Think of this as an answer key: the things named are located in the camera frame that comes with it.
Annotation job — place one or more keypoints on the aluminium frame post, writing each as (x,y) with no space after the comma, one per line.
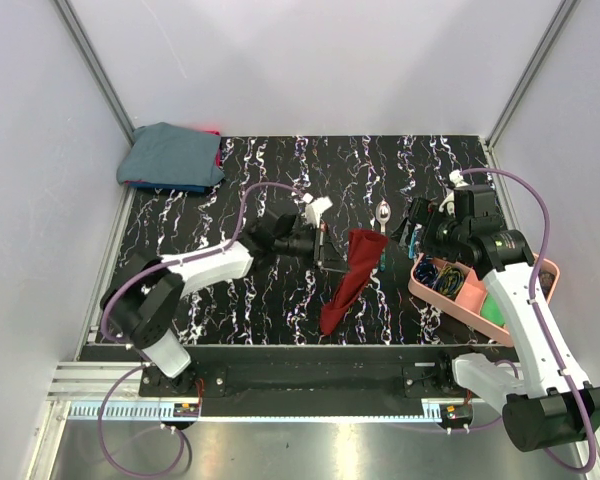
(540,54)
(87,51)

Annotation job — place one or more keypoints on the left aluminium frame post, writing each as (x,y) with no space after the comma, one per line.
(87,51)

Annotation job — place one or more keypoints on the folded pink cloth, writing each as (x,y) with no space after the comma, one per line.
(212,141)

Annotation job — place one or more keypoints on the blue dotted rolled sock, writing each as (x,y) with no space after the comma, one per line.
(426,273)

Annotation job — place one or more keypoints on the fork with teal handle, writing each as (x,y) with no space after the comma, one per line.
(413,243)

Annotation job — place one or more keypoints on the pink divided organizer tray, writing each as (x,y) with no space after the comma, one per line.
(470,295)

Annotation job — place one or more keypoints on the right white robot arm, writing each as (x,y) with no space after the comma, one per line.
(554,402)

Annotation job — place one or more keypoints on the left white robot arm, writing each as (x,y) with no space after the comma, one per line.
(140,307)

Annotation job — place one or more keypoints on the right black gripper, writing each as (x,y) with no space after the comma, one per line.
(422,211)

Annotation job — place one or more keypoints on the yellow blue rolled sock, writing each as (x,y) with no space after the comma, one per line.
(449,281)

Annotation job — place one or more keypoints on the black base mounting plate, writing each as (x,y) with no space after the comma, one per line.
(308,381)

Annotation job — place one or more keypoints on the right aluminium frame post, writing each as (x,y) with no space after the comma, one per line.
(540,54)

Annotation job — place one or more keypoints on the folded grey-blue cloth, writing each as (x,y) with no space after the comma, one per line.
(168,154)

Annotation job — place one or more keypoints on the dark red cloth napkin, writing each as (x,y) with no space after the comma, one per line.
(364,253)

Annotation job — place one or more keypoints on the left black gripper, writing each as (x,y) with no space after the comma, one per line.
(327,256)

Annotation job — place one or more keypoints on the silver spoon patterned handle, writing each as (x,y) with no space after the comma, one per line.
(383,215)

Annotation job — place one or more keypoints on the green rolled sock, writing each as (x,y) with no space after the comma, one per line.
(491,312)

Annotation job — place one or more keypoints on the brown patterned rolled sock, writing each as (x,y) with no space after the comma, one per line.
(546,280)

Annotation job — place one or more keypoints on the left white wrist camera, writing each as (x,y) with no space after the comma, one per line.
(315,207)

